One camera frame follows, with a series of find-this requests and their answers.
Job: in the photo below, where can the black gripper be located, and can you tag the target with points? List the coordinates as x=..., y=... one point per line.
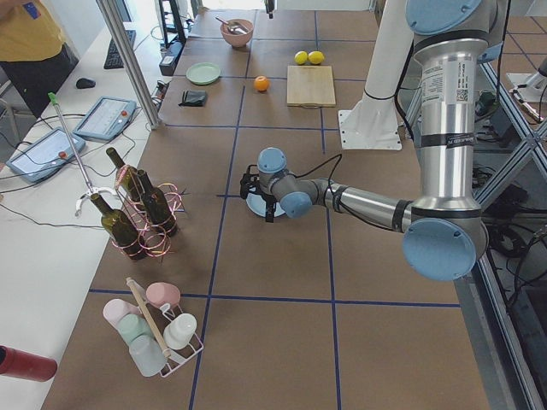
x=269, y=203

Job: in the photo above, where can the light blue plate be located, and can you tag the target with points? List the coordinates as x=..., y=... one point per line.
x=258, y=206

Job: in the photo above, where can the orange fruit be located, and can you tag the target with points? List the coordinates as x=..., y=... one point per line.
x=261, y=83

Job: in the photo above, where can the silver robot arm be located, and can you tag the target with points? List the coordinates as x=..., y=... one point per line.
x=443, y=233

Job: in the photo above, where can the light green plate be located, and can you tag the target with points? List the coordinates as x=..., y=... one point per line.
x=203, y=73

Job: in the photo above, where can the dark brown wine bottle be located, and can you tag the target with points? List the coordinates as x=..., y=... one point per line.
x=156, y=206

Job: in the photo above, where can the grey folded cloth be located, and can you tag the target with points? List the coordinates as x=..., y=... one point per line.
x=191, y=98

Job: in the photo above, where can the bamboo cutting board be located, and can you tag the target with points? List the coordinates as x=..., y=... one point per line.
x=310, y=86

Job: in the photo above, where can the olive wine bottle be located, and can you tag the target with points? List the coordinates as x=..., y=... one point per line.
x=126, y=176

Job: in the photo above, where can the dark green wine bottle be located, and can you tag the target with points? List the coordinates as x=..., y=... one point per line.
x=122, y=231

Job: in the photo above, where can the yellow lemon outer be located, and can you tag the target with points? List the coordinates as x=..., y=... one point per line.
x=301, y=57

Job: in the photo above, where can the yellow lemon near board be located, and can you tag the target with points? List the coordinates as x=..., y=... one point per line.
x=316, y=57

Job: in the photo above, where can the pink bowl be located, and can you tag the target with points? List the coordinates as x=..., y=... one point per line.
x=239, y=36

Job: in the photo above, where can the white cup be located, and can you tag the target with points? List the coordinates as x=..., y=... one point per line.
x=180, y=331

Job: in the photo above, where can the reacher grabber stick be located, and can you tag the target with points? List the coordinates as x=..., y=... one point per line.
x=90, y=188

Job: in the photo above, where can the teach pendant tablet far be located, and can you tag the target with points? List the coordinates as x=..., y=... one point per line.
x=106, y=119

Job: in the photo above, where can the teach pendant tablet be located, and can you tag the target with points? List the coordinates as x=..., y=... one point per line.
x=45, y=157
x=106, y=119

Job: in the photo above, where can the metal scoop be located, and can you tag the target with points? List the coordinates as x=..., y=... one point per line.
x=232, y=26

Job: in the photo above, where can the mint green cup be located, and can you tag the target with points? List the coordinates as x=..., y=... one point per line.
x=130, y=327

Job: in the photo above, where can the pale pink cup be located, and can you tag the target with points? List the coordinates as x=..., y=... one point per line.
x=116, y=309

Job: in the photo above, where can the grey cup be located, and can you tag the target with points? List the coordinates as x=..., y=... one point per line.
x=147, y=355

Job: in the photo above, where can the black keyboard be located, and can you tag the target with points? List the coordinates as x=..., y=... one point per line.
x=113, y=58

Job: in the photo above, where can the black computer mouse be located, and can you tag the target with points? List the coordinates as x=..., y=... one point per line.
x=85, y=83

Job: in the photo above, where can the teach pendant tablet near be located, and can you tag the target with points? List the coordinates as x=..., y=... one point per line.
x=45, y=157

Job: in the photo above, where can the person in yellow shirt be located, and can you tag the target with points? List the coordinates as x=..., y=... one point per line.
x=34, y=52

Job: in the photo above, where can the red thermos bottle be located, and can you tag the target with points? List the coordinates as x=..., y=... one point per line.
x=23, y=365

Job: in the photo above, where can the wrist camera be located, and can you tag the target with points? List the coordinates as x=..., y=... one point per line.
x=250, y=178

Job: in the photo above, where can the copper wire bottle rack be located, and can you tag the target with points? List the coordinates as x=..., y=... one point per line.
x=155, y=243

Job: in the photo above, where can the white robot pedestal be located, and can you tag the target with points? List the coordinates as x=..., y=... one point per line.
x=372, y=123

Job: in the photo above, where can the white wire cup rack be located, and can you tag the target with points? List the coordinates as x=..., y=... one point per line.
x=162, y=337

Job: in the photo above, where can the aluminium frame post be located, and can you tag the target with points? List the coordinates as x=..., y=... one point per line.
x=117, y=30

